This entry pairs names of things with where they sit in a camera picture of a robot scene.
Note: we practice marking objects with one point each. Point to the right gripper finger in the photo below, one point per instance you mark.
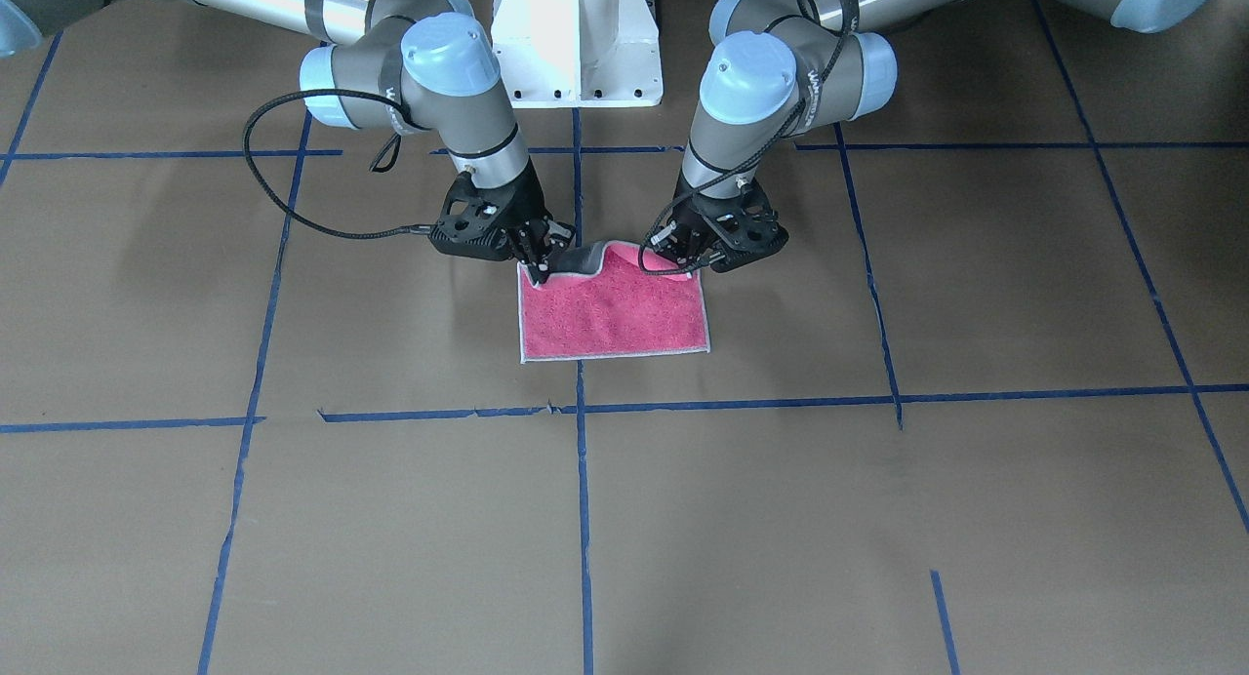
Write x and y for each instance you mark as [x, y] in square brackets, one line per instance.
[561, 255]
[536, 267]

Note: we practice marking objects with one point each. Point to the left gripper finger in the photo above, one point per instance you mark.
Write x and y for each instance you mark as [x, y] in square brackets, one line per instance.
[651, 250]
[686, 265]

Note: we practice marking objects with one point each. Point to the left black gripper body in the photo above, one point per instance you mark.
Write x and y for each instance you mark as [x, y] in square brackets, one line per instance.
[688, 217]

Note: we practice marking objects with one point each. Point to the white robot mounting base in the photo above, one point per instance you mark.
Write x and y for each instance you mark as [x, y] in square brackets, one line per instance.
[579, 53]

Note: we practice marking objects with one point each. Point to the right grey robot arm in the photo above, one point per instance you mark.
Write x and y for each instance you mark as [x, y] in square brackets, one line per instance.
[406, 66]

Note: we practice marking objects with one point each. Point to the pink towel with grey back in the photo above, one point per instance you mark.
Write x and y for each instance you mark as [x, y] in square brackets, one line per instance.
[606, 307]

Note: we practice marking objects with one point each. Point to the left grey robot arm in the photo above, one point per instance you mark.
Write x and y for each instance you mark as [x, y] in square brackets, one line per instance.
[779, 69]

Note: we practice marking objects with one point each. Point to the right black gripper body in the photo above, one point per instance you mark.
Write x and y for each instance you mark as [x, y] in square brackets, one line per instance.
[528, 213]

